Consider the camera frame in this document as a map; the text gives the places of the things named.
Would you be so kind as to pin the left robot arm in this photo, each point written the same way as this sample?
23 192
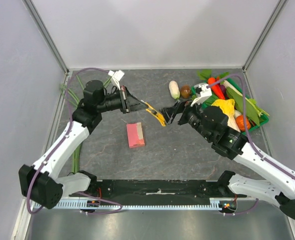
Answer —
40 182

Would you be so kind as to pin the orange carrot toy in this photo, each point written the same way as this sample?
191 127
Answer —
216 88

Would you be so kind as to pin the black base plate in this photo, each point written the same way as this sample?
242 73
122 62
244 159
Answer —
109 188

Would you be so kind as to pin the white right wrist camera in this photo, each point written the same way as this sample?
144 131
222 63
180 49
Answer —
203 92

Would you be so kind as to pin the orange pumpkin toy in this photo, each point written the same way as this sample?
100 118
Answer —
242 123

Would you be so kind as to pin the green plastic tray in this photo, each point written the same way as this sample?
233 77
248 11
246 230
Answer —
230 83

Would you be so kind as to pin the yellow utility knife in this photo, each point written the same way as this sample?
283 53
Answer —
155 113

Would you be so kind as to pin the green corn toy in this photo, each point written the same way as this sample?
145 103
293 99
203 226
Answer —
254 113

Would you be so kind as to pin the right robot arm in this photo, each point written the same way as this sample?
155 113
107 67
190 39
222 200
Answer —
278 184

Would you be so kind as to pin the yellow cabbage toy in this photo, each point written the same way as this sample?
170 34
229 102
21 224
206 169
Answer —
228 108

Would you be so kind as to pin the green long beans bundle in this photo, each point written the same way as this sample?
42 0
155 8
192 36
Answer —
71 97

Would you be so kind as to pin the brown mushroom toy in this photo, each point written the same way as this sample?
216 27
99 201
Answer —
185 92

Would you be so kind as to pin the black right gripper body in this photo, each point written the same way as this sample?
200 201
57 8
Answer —
183 114

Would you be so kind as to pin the white radish toy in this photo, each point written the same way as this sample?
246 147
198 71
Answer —
174 90

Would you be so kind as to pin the pink express box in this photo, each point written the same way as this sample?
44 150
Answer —
135 135

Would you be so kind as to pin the green leafy vegetable toy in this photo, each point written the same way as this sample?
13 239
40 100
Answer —
205 74

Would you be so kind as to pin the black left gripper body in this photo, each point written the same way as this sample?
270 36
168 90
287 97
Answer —
122 99

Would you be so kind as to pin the white cable duct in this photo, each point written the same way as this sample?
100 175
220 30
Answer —
85 204

